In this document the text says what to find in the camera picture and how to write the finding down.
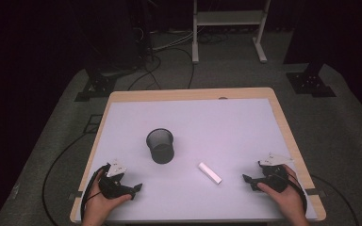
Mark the black tape strip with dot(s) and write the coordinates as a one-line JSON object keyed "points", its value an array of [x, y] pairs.
{"points": [[74, 195], [315, 191]]}

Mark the person's right hand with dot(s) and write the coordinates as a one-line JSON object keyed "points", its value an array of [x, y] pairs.
{"points": [[290, 201]]}

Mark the black tape square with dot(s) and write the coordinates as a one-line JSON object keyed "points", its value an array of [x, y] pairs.
{"points": [[89, 125]]}

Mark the white table mat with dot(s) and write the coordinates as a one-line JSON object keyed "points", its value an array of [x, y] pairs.
{"points": [[217, 132]]}

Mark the black mesh pen holder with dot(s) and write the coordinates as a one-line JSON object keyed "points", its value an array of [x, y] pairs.
{"points": [[161, 153]]}

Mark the black stand base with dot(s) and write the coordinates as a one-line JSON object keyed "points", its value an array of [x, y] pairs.
{"points": [[309, 83], [99, 86]]}

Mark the white metal stand frame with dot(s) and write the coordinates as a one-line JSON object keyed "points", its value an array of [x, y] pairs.
{"points": [[229, 17]]}

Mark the person's left hand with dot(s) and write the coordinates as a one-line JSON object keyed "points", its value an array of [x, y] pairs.
{"points": [[99, 207]]}

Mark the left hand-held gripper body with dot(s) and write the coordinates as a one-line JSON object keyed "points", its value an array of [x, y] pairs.
{"points": [[111, 186]]}

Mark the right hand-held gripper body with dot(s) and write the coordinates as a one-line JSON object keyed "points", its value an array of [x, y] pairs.
{"points": [[275, 179]]}

